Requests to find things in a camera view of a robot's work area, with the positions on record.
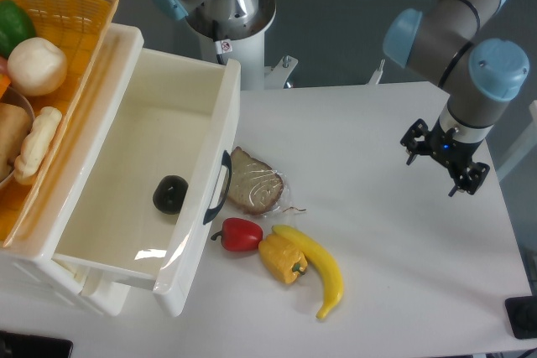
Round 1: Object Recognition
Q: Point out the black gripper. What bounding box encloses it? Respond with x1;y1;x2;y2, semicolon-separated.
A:
400;119;490;196

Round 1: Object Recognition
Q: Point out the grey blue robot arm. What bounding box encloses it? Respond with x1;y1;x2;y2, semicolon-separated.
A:
153;0;529;194

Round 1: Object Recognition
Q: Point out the white drawer cabinet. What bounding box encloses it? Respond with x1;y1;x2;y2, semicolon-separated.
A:
1;23;143;309

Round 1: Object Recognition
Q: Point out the yellow banana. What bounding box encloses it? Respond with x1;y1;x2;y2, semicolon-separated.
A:
272;225;345;320

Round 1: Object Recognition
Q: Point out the black device right edge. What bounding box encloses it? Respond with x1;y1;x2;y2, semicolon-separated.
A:
504;296;536;340

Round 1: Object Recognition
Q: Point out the yellow bell pepper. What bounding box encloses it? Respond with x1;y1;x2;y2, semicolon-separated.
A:
258;234;308;285

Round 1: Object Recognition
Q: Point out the wrapped brown bread slice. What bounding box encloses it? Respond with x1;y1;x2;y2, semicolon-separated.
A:
226;147;306;216

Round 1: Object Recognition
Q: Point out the red bell pepper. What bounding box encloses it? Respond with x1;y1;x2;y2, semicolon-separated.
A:
211;218;263;252

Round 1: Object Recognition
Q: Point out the black round object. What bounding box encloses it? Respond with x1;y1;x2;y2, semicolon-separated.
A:
152;175;189;215

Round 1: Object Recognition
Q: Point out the orange woven basket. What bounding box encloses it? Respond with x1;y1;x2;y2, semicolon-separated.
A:
1;0;118;245

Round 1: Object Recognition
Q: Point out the pale twisted bread roll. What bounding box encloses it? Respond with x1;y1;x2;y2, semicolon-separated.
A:
13;106;62;185

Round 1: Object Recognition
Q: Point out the round white bun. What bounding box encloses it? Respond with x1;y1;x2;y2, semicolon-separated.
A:
8;37;68;97

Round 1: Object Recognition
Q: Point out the brown bread loaf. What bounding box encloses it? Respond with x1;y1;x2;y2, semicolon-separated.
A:
0;103;32;181

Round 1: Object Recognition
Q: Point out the metal bowl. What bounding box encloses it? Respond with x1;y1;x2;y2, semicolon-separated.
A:
1;88;34;189

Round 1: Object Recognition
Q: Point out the green bell pepper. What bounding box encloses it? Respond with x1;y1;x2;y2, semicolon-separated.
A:
1;0;36;59

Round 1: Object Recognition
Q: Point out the black device bottom left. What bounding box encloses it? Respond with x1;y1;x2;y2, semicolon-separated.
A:
1;331;73;358

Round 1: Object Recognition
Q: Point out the white frame right edge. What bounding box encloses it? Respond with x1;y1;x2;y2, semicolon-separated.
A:
496;101;536;182

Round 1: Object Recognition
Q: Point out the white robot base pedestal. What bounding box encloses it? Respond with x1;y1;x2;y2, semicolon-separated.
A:
186;0;298;90

